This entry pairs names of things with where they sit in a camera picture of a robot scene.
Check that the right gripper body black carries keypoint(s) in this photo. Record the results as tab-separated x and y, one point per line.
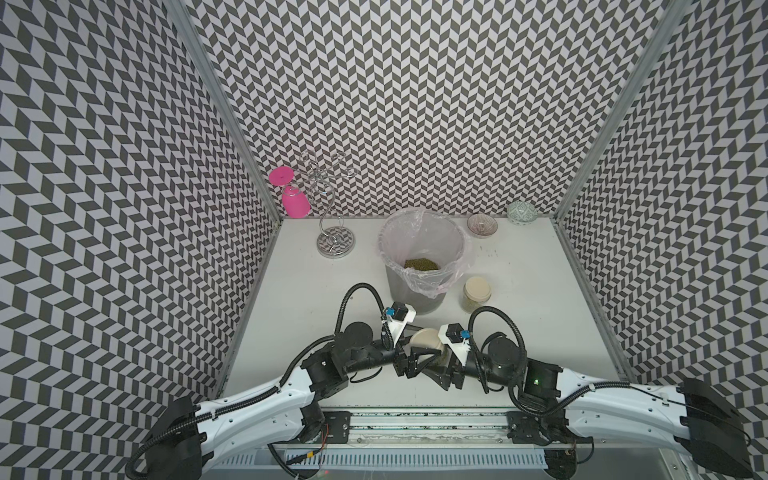
456	368

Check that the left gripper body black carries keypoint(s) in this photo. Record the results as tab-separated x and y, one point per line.
400	362

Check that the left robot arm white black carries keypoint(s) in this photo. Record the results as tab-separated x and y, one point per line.
189	438

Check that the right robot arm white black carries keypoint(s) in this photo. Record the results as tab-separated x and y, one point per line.
556	405

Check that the mung beans in bin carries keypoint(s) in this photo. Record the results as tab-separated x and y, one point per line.
421	265

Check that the grey mesh trash bin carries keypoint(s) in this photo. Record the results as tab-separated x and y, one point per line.
407	285

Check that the cream lid of far jar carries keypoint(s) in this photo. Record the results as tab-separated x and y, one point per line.
477	289

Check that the clear plastic bin liner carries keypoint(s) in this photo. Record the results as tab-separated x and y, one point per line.
418	232

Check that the pinkish small bowl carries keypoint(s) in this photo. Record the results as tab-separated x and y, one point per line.
482	225

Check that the green patterned small bowl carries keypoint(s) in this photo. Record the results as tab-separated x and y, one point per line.
521	213

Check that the pink wine glass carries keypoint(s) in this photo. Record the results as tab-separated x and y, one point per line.
294	200

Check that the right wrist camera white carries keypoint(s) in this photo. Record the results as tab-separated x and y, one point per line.
457	339

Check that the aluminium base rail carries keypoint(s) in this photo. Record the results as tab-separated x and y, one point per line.
462	440

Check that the chrome wire glass rack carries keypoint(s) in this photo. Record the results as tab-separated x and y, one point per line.
323	180

